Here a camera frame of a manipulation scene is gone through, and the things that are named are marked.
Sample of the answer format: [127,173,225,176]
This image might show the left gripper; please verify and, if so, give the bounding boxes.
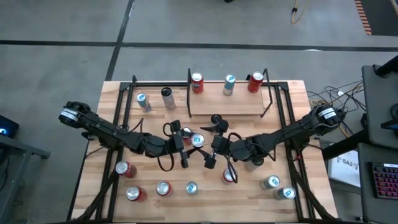
[169,120,201,169]

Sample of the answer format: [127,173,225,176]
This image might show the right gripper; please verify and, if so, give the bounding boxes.
[199,120,231,170]

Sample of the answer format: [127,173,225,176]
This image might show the blue silver Red Bull can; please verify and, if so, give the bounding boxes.
[190,133,206,149]
[272,185,297,201]
[222,73,237,96]
[136,92,152,113]
[185,180,199,196]
[259,174,281,190]

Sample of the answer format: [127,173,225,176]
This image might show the red Fanta strawberry can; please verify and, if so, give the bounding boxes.
[221,167,239,185]
[155,179,174,197]
[190,72,205,95]

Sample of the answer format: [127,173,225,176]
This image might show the red Coca-Cola can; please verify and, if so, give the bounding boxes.
[114,160,138,179]
[247,71,265,94]

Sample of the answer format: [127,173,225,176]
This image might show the white paper sign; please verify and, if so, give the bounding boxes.
[328,150,361,189]

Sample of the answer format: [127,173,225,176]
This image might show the grey desk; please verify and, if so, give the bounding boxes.
[357,142,398,224]

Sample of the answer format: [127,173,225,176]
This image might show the grey metal stand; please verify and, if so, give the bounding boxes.
[0,133,51,223]

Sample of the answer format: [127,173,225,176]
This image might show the grey side table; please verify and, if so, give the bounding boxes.
[361,63,398,150]

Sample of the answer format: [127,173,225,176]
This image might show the backlit black keyboard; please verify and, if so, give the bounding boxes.
[371,161,398,200]

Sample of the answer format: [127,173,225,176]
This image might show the black monitor with blue light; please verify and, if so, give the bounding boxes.
[0,114,20,139]

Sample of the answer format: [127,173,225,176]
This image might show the black pole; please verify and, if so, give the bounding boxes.
[374,55,398,78]

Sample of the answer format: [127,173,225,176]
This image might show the black mat with orange stripes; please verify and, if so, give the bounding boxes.
[354,0,398,36]

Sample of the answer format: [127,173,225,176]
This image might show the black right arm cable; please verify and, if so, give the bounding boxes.
[226,132,277,184]

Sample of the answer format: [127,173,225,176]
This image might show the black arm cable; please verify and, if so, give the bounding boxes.
[119,117,175,172]
[226,132,277,184]

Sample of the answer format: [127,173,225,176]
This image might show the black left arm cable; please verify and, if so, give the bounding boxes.
[119,117,175,172]

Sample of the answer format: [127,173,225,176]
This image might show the wooden shelf with black frame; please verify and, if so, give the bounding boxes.
[185,67,274,119]

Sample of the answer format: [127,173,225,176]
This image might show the black aluminium rig frame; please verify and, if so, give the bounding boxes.
[67,79,338,224]

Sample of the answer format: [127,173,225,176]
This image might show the black cable with red plug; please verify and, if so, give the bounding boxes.
[280,148,302,162]

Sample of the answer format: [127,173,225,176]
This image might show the tangled cable bundle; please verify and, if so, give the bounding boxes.
[306,80,364,110]

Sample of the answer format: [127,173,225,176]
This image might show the yellow floor cable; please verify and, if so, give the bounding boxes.
[290,0,309,25]

